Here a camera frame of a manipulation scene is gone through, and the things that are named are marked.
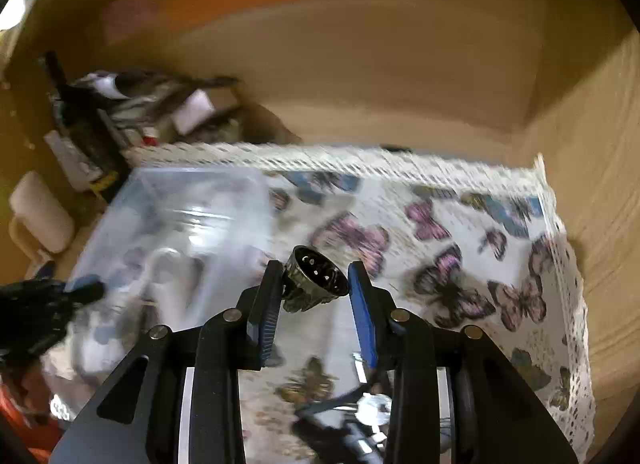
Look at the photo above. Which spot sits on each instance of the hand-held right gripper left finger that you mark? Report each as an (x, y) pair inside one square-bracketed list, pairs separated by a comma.
[(266, 314)]

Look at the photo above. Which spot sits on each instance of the pink paper sheet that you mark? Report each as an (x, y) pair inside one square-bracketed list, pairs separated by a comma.
[(130, 16)]

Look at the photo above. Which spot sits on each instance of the small white box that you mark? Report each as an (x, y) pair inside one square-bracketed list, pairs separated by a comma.
[(192, 111)]

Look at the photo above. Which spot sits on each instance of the butterfly print tablecloth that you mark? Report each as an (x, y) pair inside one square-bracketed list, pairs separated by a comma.
[(450, 204)]

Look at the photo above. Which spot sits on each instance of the orange cloth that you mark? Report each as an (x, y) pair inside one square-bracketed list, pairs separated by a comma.
[(30, 434)]

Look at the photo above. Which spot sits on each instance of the cream padded chair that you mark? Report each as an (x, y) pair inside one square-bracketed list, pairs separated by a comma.
[(40, 211)]

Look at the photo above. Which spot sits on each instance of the shiny metal piece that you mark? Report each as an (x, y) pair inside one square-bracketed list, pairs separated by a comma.
[(374, 406)]

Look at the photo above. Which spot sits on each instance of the black upright object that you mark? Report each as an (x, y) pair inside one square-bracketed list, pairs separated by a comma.
[(85, 133)]

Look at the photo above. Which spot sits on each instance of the black tangled object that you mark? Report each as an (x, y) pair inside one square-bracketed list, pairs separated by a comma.
[(325, 436)]

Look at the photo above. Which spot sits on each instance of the round metal connector plug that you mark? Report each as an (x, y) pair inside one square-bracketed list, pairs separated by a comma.
[(311, 281)]

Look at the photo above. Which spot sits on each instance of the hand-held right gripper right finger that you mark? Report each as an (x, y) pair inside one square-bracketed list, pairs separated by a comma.
[(364, 316)]

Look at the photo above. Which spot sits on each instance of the clear plastic storage box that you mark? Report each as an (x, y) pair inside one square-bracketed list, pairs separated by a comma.
[(200, 204)]

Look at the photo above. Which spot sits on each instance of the pile of clutter on shelf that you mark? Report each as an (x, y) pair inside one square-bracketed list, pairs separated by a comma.
[(145, 93)]

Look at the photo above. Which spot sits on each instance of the white flat remote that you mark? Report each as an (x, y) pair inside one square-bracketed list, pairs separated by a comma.
[(67, 161)]

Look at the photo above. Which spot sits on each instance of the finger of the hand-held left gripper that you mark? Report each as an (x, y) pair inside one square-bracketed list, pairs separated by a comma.
[(82, 291)]

